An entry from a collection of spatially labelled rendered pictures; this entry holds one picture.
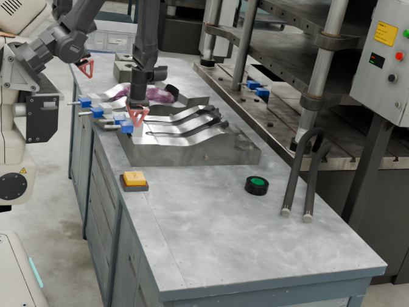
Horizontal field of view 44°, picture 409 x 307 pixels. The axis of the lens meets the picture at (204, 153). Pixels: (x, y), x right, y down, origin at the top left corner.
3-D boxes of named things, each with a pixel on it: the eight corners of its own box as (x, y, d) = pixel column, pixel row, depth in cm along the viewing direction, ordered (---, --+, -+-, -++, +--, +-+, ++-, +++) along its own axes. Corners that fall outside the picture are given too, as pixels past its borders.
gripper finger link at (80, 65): (94, 69, 202) (85, 49, 196) (100, 75, 197) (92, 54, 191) (78, 77, 200) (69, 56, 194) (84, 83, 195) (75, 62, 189)
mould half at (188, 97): (106, 131, 200) (108, 105, 196) (77, 107, 218) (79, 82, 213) (206, 119, 231) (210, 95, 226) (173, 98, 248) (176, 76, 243)
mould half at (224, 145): (131, 167, 178) (135, 131, 172) (116, 135, 199) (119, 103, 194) (258, 164, 197) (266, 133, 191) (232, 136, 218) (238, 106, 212)
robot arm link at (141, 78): (128, 63, 171) (138, 68, 167) (145, 62, 175) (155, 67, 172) (126, 83, 174) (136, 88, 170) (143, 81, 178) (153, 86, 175)
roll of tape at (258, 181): (270, 190, 180) (272, 181, 178) (261, 198, 173) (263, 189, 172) (249, 181, 183) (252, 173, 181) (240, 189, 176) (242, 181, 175)
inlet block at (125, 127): (105, 136, 175) (106, 122, 173) (102, 130, 180) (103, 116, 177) (142, 136, 180) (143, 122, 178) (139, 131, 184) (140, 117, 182)
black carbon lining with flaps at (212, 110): (146, 141, 182) (149, 117, 178) (136, 123, 195) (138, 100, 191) (234, 141, 195) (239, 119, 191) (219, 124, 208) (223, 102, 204)
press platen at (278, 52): (303, 141, 207) (314, 100, 200) (198, 49, 314) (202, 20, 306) (454, 141, 239) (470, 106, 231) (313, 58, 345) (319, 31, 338)
